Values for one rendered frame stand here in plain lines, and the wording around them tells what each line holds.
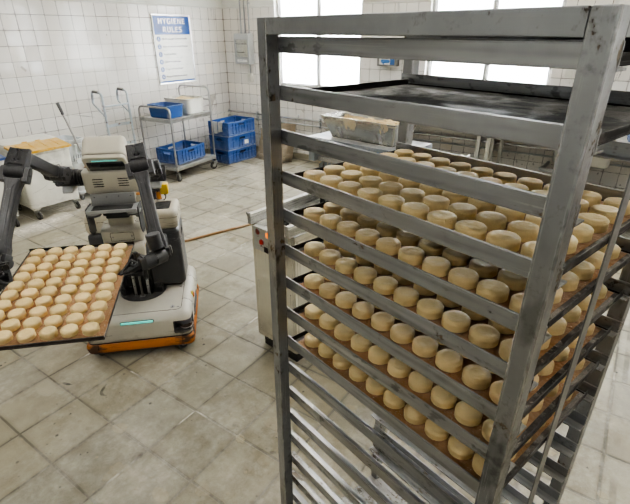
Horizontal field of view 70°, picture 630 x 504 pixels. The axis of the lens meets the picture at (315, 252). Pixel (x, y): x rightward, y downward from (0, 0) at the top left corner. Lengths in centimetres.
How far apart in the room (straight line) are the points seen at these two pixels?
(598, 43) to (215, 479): 211
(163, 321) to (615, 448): 246
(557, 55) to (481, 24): 10
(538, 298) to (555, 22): 33
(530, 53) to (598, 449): 228
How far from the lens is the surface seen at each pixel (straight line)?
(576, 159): 60
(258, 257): 262
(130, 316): 292
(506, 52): 66
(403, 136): 131
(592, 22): 59
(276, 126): 100
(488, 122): 68
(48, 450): 268
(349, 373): 114
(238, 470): 231
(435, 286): 79
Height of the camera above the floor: 180
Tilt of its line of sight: 26 degrees down
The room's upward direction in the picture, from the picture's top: straight up
